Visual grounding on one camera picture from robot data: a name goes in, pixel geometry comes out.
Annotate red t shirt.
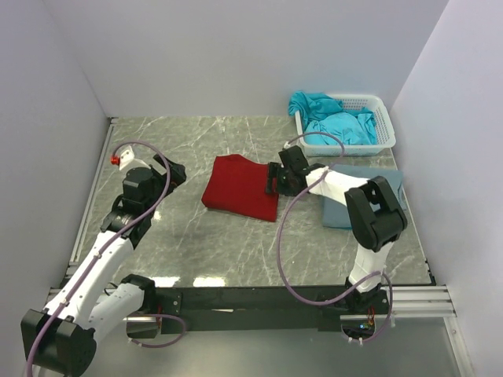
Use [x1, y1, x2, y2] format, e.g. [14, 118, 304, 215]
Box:
[201, 154, 278, 222]

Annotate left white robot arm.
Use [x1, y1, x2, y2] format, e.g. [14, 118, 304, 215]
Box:
[20, 152, 186, 376]

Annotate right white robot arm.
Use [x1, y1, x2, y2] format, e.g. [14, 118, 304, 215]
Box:
[265, 146, 408, 313]

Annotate folded grey-blue t shirt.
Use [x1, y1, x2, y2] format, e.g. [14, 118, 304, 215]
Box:
[321, 165, 407, 229]

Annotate turquoise t shirt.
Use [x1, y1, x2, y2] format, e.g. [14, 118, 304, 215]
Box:
[288, 91, 377, 145]

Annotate white plastic basket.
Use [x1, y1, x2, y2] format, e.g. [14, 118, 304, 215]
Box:
[293, 94, 396, 157]

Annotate black base beam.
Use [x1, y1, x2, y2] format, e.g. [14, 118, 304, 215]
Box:
[133, 286, 390, 331]

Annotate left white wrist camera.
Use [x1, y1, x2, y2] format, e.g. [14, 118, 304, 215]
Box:
[110, 145, 149, 172]

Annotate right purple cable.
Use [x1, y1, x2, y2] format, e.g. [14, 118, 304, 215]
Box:
[276, 131, 394, 342]

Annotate purple cable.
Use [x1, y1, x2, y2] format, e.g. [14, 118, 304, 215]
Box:
[276, 131, 394, 342]
[24, 141, 188, 377]

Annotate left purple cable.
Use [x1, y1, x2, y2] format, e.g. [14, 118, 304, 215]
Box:
[24, 141, 188, 377]

